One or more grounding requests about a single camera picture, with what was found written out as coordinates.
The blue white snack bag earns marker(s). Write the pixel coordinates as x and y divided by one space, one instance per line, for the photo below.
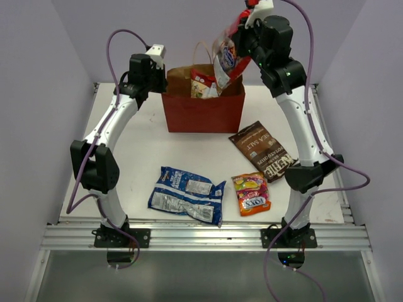
184 193

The red paper bag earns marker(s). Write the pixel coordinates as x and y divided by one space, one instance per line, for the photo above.
185 114

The red assorted candy bag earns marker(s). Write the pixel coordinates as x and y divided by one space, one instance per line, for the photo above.
227 64

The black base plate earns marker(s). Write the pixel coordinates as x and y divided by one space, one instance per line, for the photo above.
105 237
290 239

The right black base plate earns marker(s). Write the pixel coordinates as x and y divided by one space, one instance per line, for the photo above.
290 239

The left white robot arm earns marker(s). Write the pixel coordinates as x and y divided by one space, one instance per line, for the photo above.
94 165

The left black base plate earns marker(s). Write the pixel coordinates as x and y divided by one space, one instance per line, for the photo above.
105 237

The orange Fox's candy bag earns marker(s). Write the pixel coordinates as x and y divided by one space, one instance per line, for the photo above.
252 193

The aluminium front rail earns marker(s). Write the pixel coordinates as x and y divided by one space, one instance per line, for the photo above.
191 236

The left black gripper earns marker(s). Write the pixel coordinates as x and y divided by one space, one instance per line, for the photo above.
161 72

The brown kettle chips bag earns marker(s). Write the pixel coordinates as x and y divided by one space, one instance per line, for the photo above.
263 150

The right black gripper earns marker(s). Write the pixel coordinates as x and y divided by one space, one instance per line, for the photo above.
240 38

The red white chips bag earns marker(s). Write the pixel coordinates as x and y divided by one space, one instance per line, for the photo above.
202 86

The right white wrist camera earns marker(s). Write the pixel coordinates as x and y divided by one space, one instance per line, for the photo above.
259 10

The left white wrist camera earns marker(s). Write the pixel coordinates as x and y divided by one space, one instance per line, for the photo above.
157 53

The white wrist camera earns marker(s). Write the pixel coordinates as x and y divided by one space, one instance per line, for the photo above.
157 53
259 10

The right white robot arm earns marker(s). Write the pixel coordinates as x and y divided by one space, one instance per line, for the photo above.
287 84

